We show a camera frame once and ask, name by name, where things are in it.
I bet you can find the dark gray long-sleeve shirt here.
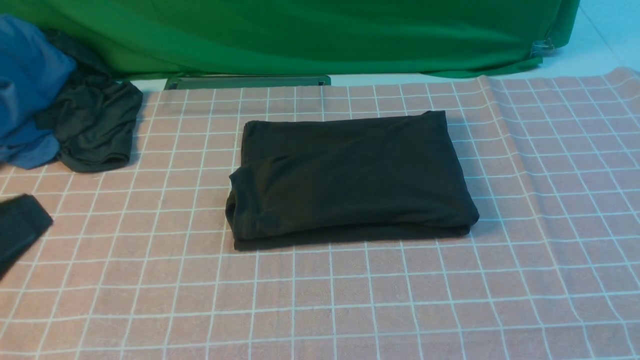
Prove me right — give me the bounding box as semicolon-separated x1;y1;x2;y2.
225;111;480;251

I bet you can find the black robot arm left side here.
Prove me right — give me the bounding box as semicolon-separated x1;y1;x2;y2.
0;193;54;279

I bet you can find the green flat bar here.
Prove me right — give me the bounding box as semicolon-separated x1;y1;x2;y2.
164;75;332;91

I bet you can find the pink checkered tablecloth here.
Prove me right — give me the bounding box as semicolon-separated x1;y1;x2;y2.
0;67;640;360

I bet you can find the green backdrop cloth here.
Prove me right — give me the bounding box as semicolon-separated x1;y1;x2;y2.
1;0;579;79

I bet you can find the dark crumpled garment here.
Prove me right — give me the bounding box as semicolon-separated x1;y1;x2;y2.
34;29;143;173

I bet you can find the metal binder clip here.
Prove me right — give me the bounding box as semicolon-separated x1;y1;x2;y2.
530;38;555;58

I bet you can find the blue crumpled garment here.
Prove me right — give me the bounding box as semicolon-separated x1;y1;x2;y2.
0;14;77;170

